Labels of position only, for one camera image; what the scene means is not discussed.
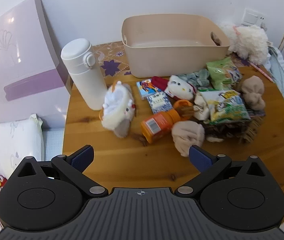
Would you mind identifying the white plush dog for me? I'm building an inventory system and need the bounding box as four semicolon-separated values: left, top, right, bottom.
218;22;269;65

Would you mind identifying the colorful card box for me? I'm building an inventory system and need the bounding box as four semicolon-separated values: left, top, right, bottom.
136;79;166;100

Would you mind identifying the floral table mat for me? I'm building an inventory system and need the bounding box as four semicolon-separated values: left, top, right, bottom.
92;41;251;78

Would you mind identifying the blue and white box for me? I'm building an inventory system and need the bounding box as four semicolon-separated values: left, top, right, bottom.
146;92;174;114

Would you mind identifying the orange round lid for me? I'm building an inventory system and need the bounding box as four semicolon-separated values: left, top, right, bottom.
174;99;194;109

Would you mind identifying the beige sock ball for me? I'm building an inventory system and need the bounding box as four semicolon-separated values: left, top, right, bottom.
171;120;206;157
239;76;266;110

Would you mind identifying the orange bottle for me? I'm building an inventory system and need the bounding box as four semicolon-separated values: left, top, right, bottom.
141;109;181;144

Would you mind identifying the cream sock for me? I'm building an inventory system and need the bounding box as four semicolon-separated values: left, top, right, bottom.
193;95;211;120

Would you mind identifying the red fabric pouch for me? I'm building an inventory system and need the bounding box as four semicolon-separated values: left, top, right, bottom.
151;76;172;90

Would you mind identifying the grey-green sock bundle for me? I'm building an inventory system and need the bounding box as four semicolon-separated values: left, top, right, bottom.
178;69;210;88

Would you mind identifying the beige storage bin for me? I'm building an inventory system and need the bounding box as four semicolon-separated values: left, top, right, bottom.
121;14;230;78

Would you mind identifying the pink patterned pencil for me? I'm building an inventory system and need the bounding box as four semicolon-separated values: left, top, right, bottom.
248;61;275;82

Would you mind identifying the white pillow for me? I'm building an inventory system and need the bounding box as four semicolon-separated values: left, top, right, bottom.
0;114;45;180

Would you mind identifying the brown hair claw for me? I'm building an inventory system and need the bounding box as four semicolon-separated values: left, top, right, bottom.
176;105;195;120

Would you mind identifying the yellow-green snack packet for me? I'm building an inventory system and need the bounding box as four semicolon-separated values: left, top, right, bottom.
198;89;251;125

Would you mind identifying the brown plaid fabric toy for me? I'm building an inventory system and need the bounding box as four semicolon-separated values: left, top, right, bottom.
203;110;266;143

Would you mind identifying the green snack packet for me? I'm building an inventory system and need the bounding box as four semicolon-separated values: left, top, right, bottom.
206;56;242;91

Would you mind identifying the white thermos bottle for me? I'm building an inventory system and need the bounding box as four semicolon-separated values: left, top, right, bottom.
60;38;108;111

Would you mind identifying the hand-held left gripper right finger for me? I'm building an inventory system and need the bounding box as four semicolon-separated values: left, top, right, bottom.
177;145;277;195

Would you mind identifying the white plush toy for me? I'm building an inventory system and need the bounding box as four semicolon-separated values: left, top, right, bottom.
99;80;136;138

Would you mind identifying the white wall switch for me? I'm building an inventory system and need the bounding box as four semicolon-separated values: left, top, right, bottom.
242;8;267;28

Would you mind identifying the blue bedsheet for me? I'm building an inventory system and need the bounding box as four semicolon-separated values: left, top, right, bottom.
42;126;66;162

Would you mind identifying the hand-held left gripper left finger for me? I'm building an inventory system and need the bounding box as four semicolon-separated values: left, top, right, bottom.
8;144;108;197

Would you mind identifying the white cat plush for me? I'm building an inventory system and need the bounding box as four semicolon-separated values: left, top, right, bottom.
164;74;197;102

